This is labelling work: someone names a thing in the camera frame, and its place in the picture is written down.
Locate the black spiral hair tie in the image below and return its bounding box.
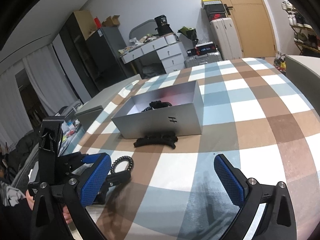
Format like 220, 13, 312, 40
110, 155, 135, 174

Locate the black hair accessories pile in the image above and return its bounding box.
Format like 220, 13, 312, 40
142, 100, 172, 112

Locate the person's left hand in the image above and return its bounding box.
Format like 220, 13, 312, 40
25, 190, 73, 224

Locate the silver flat suitcase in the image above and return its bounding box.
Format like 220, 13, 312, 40
184, 51, 222, 68

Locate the white dressing desk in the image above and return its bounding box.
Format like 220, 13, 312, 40
120, 33, 186, 73

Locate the black hair claw clip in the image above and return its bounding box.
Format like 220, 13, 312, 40
133, 134, 178, 149

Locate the wooden door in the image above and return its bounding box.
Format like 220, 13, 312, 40
222, 0, 276, 57

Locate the plaid bed blanket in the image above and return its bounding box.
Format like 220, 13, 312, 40
75, 58, 319, 239

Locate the grey headboard panel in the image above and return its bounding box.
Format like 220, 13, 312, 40
285, 55, 319, 80

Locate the wooden shoe rack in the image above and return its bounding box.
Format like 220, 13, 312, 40
281, 0, 319, 57

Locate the black hat box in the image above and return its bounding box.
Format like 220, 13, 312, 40
154, 15, 173, 36

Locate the silver cardboard box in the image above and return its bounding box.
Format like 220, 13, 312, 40
112, 81, 204, 139

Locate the white curtain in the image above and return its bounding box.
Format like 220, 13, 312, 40
1, 45, 78, 150

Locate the yellow black shoebox stack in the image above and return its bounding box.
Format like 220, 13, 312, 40
201, 0, 226, 21

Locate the black refrigerator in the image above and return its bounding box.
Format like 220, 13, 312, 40
59, 10, 134, 97

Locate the black red box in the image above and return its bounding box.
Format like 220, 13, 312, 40
195, 42, 216, 56

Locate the white upright suitcase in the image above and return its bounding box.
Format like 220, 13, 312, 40
210, 18, 242, 60

